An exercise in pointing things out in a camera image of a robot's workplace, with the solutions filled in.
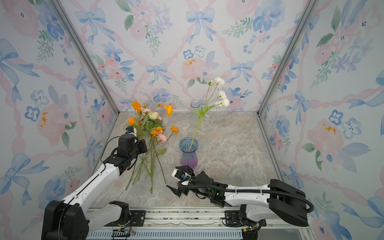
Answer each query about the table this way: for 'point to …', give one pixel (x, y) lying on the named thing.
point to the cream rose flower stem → (151, 149)
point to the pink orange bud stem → (173, 129)
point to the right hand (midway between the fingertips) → (172, 174)
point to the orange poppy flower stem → (169, 112)
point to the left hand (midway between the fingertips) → (144, 140)
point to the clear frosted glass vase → (194, 106)
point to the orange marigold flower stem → (131, 121)
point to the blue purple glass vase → (189, 158)
